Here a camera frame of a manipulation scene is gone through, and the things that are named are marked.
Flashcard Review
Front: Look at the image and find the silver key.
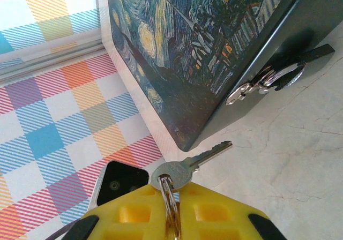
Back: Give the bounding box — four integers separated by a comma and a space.
150, 140, 233, 193

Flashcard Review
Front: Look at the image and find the metal key ring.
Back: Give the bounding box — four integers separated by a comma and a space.
158, 175, 183, 240

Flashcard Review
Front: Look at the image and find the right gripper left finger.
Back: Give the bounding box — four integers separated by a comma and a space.
61, 183, 172, 240

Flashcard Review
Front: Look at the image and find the aluminium left corner post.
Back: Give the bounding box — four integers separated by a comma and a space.
0, 39, 106, 86

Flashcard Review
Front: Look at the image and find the starry night tin box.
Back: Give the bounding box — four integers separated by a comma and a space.
106, 0, 343, 153

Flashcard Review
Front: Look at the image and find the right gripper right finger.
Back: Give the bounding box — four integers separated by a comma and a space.
174, 181, 288, 240

